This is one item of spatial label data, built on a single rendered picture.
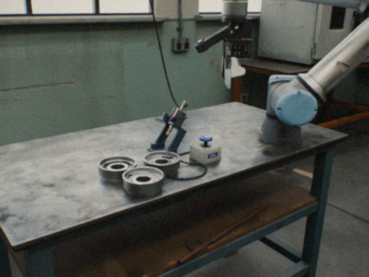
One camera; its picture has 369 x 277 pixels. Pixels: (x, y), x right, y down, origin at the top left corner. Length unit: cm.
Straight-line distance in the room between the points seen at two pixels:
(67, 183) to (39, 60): 160
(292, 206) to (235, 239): 30
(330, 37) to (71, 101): 196
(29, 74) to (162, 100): 102
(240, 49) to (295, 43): 208
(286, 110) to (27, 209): 76
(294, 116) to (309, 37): 200
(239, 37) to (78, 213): 67
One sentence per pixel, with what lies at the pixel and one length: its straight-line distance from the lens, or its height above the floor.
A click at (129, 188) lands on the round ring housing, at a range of 100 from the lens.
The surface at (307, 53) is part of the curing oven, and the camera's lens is 321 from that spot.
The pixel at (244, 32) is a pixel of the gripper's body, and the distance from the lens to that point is 121.
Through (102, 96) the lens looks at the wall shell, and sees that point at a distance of 282.
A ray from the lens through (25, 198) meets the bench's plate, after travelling 106.
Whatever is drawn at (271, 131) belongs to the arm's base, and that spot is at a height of 85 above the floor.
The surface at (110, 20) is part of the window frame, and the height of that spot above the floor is 113.
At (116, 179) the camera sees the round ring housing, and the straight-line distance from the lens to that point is 108.
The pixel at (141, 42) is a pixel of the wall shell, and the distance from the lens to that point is 291.
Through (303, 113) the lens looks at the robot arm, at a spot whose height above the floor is 95.
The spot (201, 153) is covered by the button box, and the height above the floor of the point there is 83.
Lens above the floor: 127
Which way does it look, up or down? 19 degrees down
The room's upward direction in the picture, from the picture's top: 1 degrees clockwise
